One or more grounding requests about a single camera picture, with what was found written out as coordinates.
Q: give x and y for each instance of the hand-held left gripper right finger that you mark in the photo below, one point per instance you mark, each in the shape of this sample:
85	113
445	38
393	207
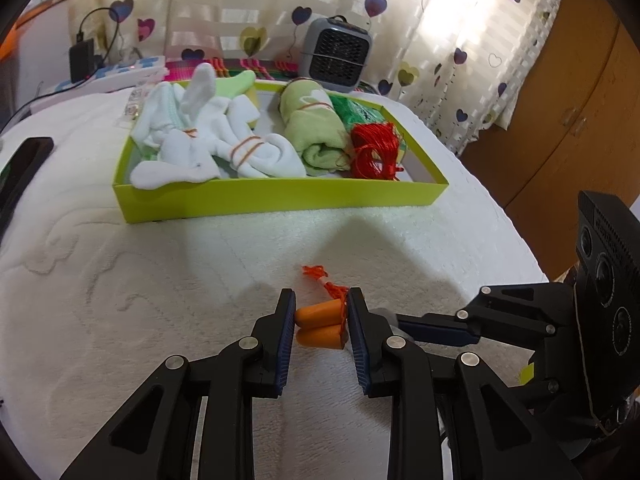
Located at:
357	345

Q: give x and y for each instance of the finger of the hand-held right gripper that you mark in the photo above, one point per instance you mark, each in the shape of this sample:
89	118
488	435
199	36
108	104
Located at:
550	387
440	334

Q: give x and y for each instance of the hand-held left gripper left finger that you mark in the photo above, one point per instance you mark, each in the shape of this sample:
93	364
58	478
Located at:
286	345

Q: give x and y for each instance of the lime green cardboard box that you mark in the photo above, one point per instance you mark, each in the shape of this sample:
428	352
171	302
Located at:
280	200

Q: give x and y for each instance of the white sock bundle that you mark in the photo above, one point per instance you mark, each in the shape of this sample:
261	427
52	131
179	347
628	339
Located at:
270	155

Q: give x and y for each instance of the red tassel knot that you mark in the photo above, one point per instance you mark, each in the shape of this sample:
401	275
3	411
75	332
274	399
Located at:
372	150

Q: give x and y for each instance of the white green sock pair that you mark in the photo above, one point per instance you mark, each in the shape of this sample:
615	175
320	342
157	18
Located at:
170	165

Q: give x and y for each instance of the green towel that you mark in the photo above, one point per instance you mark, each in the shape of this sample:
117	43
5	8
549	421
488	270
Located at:
315	130

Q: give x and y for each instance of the green foil packet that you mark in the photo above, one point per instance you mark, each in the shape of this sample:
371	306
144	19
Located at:
355	110

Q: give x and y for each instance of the light green cloth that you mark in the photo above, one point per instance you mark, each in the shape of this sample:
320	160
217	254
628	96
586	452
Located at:
237	84

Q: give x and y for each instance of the brown wooden cabinet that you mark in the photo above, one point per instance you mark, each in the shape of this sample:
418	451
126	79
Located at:
575	125

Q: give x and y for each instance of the printed paper tag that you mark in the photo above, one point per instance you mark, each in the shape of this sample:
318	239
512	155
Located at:
131	107

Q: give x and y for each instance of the plaid multicoloured cloth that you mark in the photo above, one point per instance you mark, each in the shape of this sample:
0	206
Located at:
230	65

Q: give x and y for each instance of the small grey fan heater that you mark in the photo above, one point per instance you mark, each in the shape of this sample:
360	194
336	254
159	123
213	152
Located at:
335	55

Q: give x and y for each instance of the heart print curtain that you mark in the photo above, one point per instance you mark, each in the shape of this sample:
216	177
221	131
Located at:
440	35

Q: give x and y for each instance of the black phone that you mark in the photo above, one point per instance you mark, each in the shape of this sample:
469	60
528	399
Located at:
25	165

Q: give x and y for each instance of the blue white pack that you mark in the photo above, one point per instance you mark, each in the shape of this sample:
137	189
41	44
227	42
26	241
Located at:
130	67

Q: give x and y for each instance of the black power adapter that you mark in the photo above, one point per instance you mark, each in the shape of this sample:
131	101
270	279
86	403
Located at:
81	62

